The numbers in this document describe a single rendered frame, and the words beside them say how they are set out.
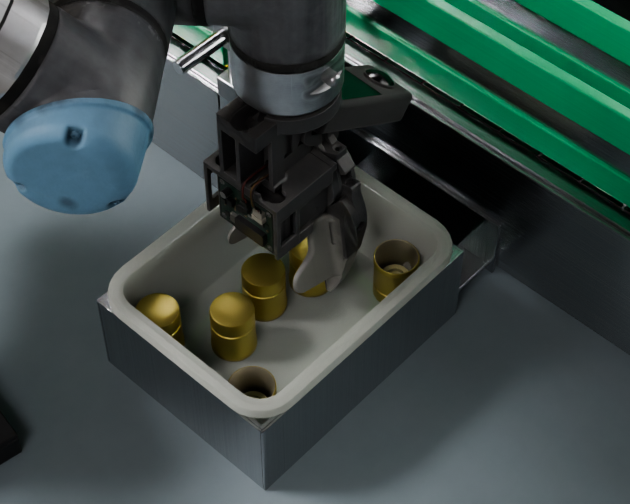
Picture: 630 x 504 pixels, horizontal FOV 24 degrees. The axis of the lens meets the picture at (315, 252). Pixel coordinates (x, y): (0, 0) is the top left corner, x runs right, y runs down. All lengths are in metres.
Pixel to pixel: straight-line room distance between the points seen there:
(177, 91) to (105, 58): 0.40
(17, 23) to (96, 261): 0.46
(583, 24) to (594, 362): 0.26
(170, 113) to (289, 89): 0.31
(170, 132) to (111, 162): 0.47
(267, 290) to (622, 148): 0.28
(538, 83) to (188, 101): 0.30
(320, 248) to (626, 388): 0.26
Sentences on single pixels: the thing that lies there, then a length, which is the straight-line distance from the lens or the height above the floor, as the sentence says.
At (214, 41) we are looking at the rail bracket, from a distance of 1.07.
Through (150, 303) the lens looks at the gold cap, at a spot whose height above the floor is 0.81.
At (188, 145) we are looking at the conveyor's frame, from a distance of 1.23.
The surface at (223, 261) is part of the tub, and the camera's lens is 1.16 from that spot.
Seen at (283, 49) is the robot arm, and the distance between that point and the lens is 0.90.
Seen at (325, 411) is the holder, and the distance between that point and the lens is 1.07.
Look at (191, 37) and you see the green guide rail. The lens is 1.17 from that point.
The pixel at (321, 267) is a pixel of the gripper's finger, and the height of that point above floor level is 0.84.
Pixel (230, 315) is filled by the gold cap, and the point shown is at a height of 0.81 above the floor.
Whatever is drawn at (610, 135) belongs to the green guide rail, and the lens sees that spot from 1.05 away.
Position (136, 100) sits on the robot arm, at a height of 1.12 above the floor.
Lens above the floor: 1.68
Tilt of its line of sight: 51 degrees down
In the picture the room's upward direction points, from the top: straight up
